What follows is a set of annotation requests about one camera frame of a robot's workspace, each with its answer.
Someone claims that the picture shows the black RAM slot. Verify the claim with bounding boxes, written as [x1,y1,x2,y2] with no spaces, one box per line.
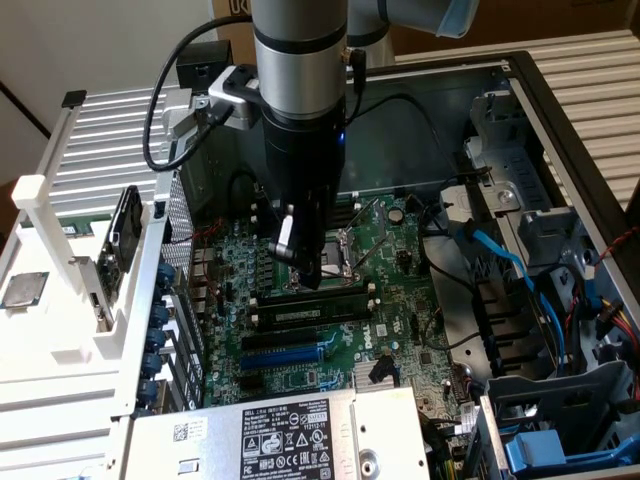
[249,282,379,314]

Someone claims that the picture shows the installed RAM stick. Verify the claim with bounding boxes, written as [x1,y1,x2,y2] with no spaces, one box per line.
[259,298,372,327]

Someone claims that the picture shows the silver chipset heatsink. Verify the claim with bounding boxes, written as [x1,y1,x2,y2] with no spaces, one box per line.
[355,355,402,390]

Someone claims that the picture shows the black open PC case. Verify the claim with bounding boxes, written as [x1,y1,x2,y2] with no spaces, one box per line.
[118,48,640,480]

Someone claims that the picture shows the graphics card with steel bracket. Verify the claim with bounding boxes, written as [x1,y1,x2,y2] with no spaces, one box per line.
[69,243,124,334]

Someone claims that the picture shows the blue SATA wire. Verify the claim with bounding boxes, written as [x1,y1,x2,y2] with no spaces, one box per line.
[463,222,569,364]

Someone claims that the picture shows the black box on bracket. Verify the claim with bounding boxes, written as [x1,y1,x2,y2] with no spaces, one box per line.
[176,41,232,97]

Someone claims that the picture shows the red yellow power wires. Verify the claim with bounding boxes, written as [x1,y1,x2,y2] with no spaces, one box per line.
[597,293,640,364]

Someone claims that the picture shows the CPU socket with open cover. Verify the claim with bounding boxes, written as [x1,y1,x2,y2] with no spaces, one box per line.
[283,198,397,296]

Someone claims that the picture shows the grey metal disk bay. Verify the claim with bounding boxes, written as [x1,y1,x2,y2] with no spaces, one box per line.
[462,87,581,251]

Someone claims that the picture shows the white parts rack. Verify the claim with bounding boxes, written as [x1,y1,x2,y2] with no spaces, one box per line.
[0,88,169,480]

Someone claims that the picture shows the black antenna plug wire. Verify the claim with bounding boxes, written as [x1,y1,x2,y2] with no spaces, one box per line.
[342,46,369,126]

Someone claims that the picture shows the green Dell motherboard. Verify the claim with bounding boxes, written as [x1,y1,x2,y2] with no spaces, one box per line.
[188,193,484,416]

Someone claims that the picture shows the black camera cable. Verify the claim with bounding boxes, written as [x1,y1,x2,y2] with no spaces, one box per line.
[143,13,257,172]

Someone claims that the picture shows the green RAM stick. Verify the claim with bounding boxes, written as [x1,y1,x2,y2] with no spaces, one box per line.
[55,213,114,240]

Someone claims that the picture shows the silver CPU chip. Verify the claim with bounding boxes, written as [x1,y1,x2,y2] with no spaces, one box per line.
[0,271,51,312]

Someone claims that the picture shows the blue expansion slot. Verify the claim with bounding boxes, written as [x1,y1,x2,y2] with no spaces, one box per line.
[239,344,322,372]

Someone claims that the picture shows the large brown cardboard box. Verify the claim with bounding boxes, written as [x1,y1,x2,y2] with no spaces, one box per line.
[388,0,640,57]

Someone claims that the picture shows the red black twisted wire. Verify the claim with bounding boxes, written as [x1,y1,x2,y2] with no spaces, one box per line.
[595,223,640,262]

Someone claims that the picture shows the black hard disk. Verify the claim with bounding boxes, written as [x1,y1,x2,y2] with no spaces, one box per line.
[106,183,142,257]

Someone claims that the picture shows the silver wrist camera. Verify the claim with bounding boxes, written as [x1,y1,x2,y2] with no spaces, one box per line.
[206,64,262,132]

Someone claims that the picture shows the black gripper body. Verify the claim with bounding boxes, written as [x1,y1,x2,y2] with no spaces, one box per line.
[258,95,349,211]

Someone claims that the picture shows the thin black wire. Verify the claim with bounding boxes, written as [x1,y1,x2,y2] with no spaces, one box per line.
[344,93,494,177]

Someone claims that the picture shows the black long expansion slot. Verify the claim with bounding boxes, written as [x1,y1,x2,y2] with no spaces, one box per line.
[240,326,319,352]

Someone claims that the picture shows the silver metal bracket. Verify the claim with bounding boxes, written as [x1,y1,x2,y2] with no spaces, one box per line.
[158,88,212,157]

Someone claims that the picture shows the black motherboard wire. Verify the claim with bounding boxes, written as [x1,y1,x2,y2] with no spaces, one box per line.
[419,204,484,354]

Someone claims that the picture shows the grey power supply unit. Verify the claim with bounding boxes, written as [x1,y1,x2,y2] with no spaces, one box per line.
[118,383,432,480]

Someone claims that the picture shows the steel socket locking lever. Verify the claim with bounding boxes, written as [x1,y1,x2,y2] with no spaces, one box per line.
[319,234,394,284]

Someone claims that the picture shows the blue plastic latch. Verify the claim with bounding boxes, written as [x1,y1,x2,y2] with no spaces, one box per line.
[502,428,640,472]

